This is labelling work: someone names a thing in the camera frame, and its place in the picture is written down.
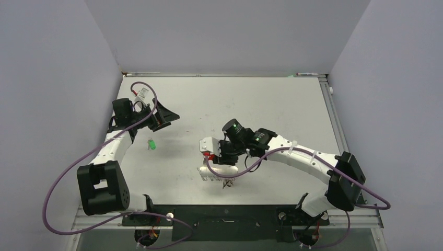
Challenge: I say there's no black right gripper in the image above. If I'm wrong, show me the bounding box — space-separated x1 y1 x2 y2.
213 139 245 164

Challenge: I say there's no black mounting base plate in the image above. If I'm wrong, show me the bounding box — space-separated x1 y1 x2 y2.
122 205 330 242

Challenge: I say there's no green key tag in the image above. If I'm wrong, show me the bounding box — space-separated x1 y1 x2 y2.
147 138 156 150

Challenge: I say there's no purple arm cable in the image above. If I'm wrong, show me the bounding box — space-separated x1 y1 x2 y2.
42 81 194 250
204 147 392 250

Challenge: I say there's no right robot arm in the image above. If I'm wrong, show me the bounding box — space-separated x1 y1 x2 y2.
199 119 366 224

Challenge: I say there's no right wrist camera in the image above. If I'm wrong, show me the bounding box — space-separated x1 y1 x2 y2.
199 136 221 157

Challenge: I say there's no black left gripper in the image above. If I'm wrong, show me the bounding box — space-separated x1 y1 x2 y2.
130 98 179 132

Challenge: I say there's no steel key holder red handle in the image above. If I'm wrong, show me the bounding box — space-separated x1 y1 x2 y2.
196 165 239 182

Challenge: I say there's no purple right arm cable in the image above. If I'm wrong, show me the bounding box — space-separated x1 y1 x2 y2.
204 147 392 250

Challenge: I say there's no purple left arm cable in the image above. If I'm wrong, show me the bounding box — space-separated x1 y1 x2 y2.
42 81 194 250

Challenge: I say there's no aluminium frame rail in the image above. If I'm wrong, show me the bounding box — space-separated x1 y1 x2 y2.
72 207 384 230

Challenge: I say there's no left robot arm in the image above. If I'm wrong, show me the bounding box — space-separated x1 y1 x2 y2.
77 98 180 225

